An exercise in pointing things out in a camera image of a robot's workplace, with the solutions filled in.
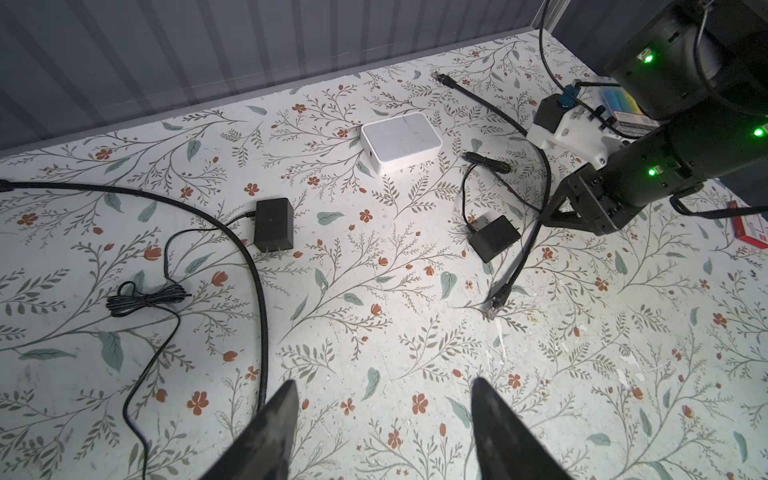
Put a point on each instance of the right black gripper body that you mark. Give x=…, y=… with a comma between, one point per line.
x=582, y=202

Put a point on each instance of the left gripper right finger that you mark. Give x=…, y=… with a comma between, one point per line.
x=505, y=448

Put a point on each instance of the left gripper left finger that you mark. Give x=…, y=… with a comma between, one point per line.
x=263, y=449

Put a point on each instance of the black power adapter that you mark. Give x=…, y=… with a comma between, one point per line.
x=273, y=232
x=495, y=237

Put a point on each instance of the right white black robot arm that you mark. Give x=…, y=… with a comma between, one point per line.
x=702, y=77

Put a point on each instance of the pack of coloured markers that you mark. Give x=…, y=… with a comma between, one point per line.
x=630, y=119

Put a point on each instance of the small red white card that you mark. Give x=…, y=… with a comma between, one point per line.
x=750, y=229

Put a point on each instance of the floral patterned table mat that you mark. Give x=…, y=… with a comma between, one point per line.
x=638, y=355

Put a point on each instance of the right white network switch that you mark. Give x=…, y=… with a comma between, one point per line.
x=400, y=142

